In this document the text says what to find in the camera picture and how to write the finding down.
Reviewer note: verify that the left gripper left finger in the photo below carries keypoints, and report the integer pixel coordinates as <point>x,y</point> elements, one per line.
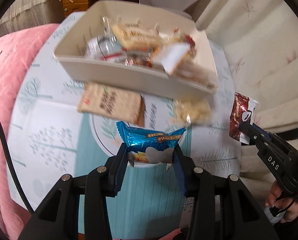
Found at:
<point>57,215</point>

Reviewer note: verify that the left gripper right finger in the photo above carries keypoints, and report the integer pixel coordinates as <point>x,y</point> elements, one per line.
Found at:
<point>223,208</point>

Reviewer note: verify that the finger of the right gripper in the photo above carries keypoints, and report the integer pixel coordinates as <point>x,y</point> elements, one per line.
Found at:
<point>247,133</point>

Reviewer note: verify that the maroon coffee sachet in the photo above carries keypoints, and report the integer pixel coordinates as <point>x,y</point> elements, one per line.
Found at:
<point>242,111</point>

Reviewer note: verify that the blue cream cracker packet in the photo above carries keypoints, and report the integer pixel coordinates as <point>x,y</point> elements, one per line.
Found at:
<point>147,146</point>

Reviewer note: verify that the person right hand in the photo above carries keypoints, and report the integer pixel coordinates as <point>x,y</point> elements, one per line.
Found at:
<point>273,200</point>

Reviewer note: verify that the clear bag of biscuits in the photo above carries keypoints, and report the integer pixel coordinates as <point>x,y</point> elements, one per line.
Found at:
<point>188,113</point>

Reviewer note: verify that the clear pack rice cracker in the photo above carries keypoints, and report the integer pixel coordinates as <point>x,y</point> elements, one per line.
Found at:
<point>196,73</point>

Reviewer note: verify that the beige soda cracker packet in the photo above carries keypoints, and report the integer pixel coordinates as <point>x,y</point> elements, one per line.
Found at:
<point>114,103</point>

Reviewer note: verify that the cream sofa cover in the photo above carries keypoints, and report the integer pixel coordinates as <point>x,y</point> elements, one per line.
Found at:
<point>260,42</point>

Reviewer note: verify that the white yellow snack sachet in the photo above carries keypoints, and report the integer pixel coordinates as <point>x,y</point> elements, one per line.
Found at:
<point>169,56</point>

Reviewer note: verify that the white plastic storage bin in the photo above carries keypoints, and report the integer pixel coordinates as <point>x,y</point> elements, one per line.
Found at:
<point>70,51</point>

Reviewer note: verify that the lace covered cabinet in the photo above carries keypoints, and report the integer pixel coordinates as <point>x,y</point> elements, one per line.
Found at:
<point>23,14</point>

